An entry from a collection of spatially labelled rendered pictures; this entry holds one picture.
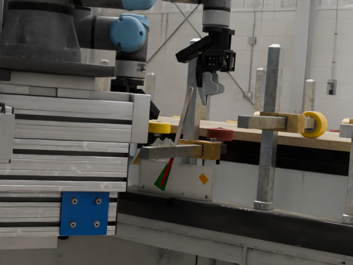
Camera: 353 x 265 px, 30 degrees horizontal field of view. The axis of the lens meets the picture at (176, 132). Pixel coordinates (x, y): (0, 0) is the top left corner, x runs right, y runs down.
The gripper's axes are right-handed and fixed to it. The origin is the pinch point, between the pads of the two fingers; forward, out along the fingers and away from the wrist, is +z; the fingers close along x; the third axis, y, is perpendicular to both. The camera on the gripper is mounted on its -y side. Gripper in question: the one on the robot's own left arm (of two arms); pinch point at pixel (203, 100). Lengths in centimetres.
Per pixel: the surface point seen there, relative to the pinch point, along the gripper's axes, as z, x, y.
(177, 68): -51, 779, -491
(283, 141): 10.4, 29.7, 12.6
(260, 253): 41.6, 11.8, 15.7
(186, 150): 14.1, -1.2, -3.4
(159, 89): -14, 782, -527
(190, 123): 7.0, 8.8, -8.4
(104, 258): 60, 33, -55
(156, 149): 13.4, -16.5, -3.2
